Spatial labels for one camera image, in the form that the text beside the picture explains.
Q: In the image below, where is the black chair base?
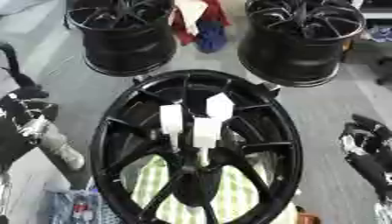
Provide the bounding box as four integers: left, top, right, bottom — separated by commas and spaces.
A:
374, 57, 392, 86

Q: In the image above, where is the red white blue cloth bundle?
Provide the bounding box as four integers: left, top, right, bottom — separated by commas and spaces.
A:
170, 0, 233, 54

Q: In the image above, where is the black curved bar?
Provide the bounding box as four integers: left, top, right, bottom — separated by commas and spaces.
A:
0, 42, 39, 88

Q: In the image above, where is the large black spoked wheel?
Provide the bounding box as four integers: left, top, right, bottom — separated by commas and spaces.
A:
88, 68, 306, 224

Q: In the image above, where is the blue patterned bag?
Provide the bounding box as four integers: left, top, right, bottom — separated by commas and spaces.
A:
366, 25, 392, 44

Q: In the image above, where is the small orange object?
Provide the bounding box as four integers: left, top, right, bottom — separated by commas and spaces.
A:
297, 212, 322, 224

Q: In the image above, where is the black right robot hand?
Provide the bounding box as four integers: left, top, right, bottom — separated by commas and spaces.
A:
338, 113, 392, 203

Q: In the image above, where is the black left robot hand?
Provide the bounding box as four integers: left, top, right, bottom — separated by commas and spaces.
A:
0, 85, 88, 177

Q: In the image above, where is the black wheel rim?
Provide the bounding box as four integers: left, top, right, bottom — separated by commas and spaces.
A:
235, 0, 368, 88
64, 0, 179, 78

